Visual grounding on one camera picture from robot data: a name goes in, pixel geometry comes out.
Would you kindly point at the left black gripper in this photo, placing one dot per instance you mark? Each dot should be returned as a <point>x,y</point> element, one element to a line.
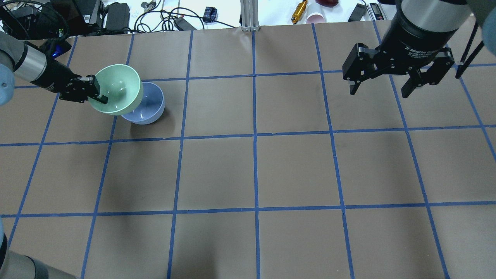
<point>53,75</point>

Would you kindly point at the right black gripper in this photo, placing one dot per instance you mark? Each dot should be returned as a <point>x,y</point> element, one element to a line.
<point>416,37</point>

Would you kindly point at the green bowl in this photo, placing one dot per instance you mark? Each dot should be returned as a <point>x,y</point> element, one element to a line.
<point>123,87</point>

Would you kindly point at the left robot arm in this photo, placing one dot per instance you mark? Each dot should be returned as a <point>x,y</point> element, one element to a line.
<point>20,59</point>

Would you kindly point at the blue bowl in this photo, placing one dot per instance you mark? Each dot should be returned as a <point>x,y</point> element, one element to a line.
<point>151,107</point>

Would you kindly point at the black power adapter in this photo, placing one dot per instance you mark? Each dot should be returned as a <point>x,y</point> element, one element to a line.
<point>117,18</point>

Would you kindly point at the pink cup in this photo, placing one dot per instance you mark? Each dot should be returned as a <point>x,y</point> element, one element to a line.
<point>315,17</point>

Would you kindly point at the gold metal cylinder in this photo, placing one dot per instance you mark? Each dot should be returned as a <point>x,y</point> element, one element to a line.
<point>299,11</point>

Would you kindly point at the aluminium frame post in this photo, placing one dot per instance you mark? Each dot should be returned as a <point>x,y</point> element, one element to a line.
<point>249,16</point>

